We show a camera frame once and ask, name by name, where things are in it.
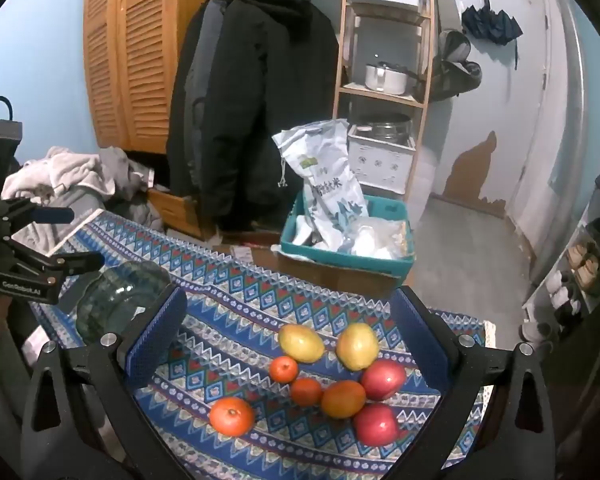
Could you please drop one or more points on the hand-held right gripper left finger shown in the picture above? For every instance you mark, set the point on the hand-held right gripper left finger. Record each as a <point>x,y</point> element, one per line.
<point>155,335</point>

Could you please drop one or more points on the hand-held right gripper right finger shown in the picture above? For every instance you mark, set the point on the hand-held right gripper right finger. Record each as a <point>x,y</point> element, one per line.
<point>420,340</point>

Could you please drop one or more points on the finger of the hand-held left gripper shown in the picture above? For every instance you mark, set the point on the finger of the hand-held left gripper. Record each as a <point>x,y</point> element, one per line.
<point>55,215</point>
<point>82,262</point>

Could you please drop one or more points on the red apple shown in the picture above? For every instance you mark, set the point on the red apple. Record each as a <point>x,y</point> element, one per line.
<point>376,424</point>
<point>385,379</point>

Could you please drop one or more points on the yellow mango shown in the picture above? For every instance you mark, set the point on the yellow mango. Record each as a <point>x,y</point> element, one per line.
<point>357,346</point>
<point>301,343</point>

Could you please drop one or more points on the large orange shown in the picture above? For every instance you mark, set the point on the large orange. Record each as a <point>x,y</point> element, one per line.
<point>343,400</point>
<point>231,416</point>

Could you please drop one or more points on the medium dark orange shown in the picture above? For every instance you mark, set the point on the medium dark orange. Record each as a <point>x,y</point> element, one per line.
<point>306,391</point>

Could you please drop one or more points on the small tangerine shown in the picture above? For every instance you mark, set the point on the small tangerine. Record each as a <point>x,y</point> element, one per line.
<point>284,369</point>

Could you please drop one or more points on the white towel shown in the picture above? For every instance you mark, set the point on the white towel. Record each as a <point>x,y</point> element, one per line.
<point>65,167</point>

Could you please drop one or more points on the grey clothing pile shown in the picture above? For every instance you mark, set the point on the grey clothing pile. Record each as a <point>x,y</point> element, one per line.
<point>130,180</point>

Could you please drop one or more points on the blue patterned tablecloth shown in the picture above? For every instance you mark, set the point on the blue patterned tablecloth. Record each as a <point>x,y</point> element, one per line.
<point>240,310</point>

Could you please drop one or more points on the brown cardboard box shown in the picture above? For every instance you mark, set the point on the brown cardboard box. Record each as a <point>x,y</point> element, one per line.
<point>340,272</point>

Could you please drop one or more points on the clear plastic bag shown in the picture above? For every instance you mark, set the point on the clear plastic bag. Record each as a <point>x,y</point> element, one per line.
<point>380,237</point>

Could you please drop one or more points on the teal plastic crate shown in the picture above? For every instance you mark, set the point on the teal plastic crate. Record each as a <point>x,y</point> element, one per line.
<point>400,210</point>

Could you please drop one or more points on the wooden louvred wardrobe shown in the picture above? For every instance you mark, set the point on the wooden louvred wardrobe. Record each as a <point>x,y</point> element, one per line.
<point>140,60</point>

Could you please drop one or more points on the white patterned storage box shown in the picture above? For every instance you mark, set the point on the white patterned storage box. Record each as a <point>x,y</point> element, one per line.
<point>380,162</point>

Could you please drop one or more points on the collection of shoes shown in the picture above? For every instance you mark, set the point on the collection of shoes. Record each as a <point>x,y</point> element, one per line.
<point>587,265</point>

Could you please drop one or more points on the white rice bag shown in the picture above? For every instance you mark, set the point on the white rice bag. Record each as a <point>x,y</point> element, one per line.
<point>320,175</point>

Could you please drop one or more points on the steel pot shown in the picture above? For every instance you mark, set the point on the steel pot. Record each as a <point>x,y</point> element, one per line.
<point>385,127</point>

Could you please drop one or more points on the black hanging coat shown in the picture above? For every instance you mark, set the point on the black hanging coat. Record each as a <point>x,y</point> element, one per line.
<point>250,100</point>

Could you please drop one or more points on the white door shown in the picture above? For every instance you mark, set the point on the white door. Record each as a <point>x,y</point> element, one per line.
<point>540,110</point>

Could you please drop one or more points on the white enamel pot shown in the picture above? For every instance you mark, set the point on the white enamel pot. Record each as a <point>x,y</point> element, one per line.
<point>385,79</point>

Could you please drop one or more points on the grey hanging bag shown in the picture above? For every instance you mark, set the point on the grey hanging bag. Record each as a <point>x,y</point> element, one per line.
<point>455,67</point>

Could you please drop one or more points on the wooden shelf unit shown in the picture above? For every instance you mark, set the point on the wooden shelf unit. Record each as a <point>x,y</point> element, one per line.
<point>341,60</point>

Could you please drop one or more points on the dark blue umbrella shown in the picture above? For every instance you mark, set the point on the dark blue umbrella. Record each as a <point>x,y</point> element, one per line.
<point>492,25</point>

